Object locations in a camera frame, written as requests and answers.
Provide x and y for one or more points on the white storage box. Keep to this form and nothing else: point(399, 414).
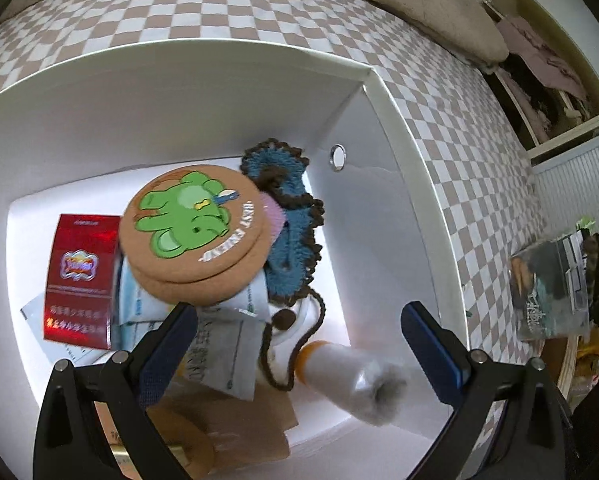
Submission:
point(229, 100)

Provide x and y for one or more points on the plain cork coaster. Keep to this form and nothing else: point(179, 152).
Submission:
point(219, 285)

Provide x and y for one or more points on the wooden wardrobe shelf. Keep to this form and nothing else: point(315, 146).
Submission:
point(554, 85)

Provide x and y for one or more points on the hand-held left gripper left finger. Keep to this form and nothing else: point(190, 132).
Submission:
point(167, 350)

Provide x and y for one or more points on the white tube with orange cap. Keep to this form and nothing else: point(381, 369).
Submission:
point(344, 375)

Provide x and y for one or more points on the clear plastic storage bin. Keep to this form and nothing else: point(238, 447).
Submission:
point(554, 285)

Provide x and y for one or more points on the green elephant cork coaster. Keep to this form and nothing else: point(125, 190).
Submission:
point(189, 225)

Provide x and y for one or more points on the brown kraft pad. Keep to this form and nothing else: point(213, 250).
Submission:
point(259, 420)

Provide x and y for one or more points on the blue brown-edged crochet coaster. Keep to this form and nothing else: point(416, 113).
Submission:
point(289, 240)

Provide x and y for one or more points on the beige duvet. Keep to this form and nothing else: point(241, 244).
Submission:
point(429, 5)

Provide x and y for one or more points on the pink clothes pile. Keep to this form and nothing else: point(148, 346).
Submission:
point(544, 60)

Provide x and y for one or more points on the blue white medicine sachet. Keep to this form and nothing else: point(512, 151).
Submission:
point(224, 345)

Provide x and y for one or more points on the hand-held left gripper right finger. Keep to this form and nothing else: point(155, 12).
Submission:
point(434, 350)

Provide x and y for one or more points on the red cigarette box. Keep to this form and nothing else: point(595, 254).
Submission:
point(77, 280)

